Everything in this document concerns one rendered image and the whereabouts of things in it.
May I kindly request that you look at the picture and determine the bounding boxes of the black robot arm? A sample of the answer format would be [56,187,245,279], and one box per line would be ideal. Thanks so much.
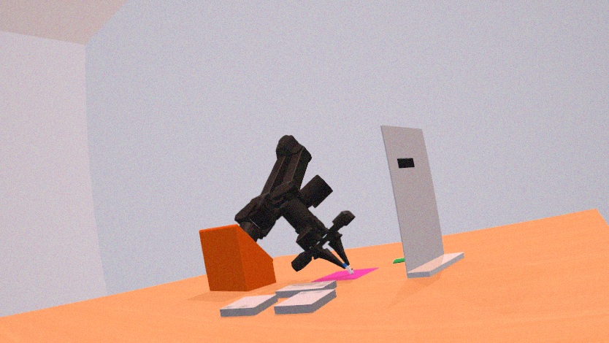
[234,135,333,252]

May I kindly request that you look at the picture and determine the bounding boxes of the magenta square patch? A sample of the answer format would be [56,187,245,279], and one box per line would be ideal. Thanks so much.
[312,268,379,282]

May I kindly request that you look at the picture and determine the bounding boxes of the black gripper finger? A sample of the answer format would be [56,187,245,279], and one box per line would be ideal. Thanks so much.
[328,234,350,266]
[314,248,345,269]

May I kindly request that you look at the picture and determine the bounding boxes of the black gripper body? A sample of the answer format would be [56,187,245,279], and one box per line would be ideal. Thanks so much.
[291,210,355,272]

